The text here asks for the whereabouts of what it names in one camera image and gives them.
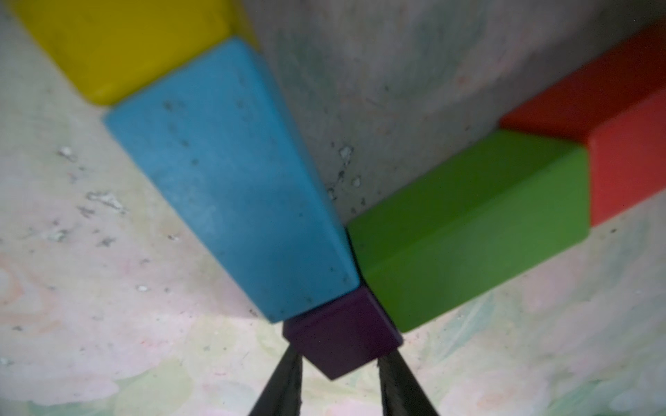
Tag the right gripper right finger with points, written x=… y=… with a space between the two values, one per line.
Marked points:
x=401 y=392

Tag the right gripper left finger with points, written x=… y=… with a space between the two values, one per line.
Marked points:
x=282 y=395

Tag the purple cube block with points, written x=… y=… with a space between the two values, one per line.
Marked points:
x=344 y=334

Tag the green block front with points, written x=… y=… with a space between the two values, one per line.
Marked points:
x=488 y=214

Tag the light blue block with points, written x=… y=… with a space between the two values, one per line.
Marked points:
x=218 y=142

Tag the red block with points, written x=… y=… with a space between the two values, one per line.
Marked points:
x=615 y=105

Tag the yellow block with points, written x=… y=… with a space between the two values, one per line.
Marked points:
x=110 y=49

